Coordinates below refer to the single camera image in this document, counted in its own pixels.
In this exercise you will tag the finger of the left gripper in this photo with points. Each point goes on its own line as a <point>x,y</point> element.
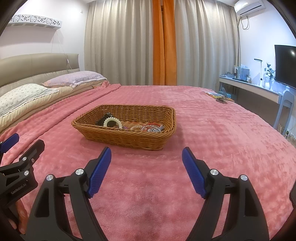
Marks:
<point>34,152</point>
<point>9,143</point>

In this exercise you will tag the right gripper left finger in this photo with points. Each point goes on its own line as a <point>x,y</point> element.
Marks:
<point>48,218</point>

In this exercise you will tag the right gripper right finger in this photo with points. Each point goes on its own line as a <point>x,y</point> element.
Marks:
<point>245,219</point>

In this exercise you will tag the beige folded quilt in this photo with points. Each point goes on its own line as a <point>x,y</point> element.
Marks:
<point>37,105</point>

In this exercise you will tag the white floral pillow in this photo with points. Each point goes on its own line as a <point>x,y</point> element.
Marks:
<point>22,95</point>

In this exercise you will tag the beige padded headboard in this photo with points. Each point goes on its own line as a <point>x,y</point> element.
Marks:
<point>35,68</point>

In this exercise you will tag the pink bed blanket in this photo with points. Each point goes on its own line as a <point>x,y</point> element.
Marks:
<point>148,195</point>

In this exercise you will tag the lilac pillow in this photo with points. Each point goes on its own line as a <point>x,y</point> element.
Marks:
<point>74,79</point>

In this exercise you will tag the brown wicker basket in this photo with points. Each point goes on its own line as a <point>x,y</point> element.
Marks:
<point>145,127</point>

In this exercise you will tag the colourful packet on bed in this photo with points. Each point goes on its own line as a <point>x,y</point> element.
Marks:
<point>219,97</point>

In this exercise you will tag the beige curtain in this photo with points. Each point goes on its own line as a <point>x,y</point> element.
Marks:
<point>119,41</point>

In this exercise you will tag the white flower vase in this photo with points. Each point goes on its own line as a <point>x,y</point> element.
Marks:
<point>269,76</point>

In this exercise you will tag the white desk lamp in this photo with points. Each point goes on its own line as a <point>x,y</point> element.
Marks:
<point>261,80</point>

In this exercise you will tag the orange curtain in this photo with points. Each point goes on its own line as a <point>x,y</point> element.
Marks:
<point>164,43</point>

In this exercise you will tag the black television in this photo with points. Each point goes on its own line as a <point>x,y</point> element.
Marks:
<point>285,64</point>

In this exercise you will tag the white air conditioner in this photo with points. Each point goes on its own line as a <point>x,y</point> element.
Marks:
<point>247,7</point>

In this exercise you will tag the white perforated wall shelf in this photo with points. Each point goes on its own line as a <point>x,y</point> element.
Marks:
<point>34,21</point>

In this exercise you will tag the white wall desk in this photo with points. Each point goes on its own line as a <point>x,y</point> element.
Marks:
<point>266,93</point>

